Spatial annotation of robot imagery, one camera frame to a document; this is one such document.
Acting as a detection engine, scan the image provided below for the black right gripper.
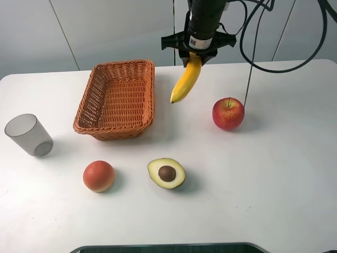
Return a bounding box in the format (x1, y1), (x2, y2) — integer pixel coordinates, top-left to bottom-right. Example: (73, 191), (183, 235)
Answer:
(161, 0), (236, 68)

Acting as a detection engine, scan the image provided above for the yellow banana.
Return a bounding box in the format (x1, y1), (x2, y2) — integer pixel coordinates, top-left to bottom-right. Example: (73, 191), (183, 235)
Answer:
(170, 52), (202, 103)

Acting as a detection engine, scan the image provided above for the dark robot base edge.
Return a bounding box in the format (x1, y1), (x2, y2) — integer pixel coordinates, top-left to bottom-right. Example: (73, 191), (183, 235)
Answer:
(72, 243), (267, 253)

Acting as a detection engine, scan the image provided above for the brown wicker basket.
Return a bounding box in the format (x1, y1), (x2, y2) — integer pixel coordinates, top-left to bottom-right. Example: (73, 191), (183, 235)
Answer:
(73, 60), (155, 140)

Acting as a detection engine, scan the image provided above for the red apple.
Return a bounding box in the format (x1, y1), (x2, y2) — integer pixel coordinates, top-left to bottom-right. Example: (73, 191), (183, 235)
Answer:
(212, 97), (245, 131)

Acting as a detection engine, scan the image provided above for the halved avocado with pit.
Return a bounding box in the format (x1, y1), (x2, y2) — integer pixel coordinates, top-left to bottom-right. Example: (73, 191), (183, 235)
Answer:
(147, 158), (186, 189)

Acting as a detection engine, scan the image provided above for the orange-red peach fruit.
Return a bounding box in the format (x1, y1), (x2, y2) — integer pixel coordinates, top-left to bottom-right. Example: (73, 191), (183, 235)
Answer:
(83, 160), (115, 193)

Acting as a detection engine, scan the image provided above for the grey translucent plastic cup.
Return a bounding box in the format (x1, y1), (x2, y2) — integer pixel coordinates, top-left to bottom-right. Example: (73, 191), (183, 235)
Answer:
(4, 113), (53, 157)

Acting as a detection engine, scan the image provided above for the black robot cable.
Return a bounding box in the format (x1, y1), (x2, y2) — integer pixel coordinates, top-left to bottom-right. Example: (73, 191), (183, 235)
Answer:
(219, 0), (337, 106)

